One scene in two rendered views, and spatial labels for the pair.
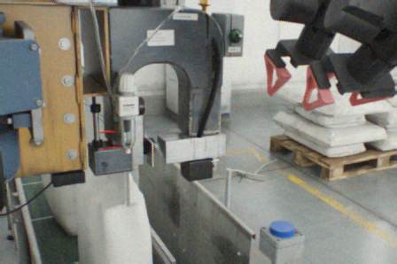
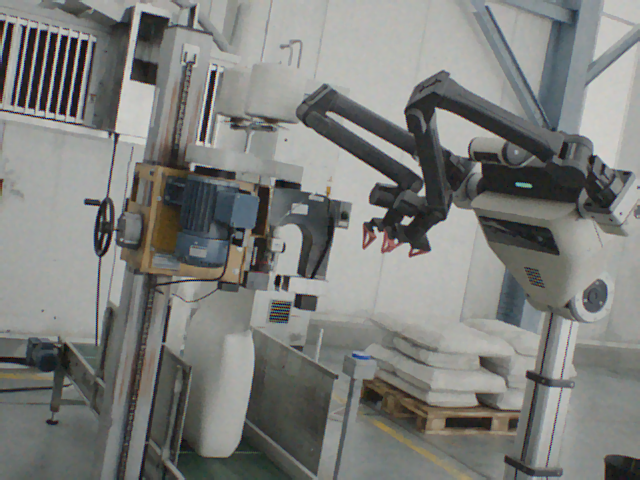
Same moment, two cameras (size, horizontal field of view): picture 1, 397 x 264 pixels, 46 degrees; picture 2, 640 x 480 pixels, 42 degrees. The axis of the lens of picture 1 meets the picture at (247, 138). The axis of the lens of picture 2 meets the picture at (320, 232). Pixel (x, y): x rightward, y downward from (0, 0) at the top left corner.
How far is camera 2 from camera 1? 175 cm
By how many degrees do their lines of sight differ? 15
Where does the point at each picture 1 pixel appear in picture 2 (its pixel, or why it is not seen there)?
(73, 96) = not seen: hidden behind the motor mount
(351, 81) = (405, 237)
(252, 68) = (342, 293)
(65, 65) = not seen: hidden behind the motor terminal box
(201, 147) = (312, 286)
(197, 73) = (317, 235)
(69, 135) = (237, 258)
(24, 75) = (252, 211)
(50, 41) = not seen: hidden behind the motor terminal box
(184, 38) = (313, 211)
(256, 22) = (355, 231)
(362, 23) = (409, 208)
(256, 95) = (343, 331)
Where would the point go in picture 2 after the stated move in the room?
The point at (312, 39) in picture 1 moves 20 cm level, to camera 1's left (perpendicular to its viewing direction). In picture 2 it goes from (390, 218) to (324, 206)
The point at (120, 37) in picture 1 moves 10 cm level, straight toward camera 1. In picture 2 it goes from (277, 205) to (283, 207)
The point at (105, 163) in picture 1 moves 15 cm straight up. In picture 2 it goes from (252, 281) to (261, 234)
